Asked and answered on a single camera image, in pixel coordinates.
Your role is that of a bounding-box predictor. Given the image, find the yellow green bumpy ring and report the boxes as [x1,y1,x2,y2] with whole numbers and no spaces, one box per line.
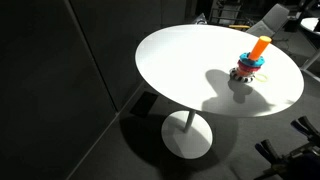
[254,72,269,83]

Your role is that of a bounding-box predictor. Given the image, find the orange stacking pole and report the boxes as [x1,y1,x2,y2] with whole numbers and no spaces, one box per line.
[248,36,272,61]

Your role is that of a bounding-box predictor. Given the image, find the grey office chair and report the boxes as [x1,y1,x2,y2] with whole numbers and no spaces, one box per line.
[246,4,289,37]

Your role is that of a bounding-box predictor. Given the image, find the white side table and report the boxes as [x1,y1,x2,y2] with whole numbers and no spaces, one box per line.
[299,17,320,71]

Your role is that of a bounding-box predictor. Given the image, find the round white pedestal table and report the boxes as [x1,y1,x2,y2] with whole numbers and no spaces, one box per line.
[135,24,304,159]

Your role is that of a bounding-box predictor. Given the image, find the black white striped base ring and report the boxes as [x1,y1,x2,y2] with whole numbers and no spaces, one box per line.
[229,67,257,84]

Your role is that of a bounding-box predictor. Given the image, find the red stacking ring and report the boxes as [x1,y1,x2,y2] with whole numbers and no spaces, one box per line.
[236,60,262,75]

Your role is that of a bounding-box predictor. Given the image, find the blue dotted stacking ring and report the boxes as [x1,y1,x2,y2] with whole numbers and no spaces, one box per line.
[238,51,266,68]

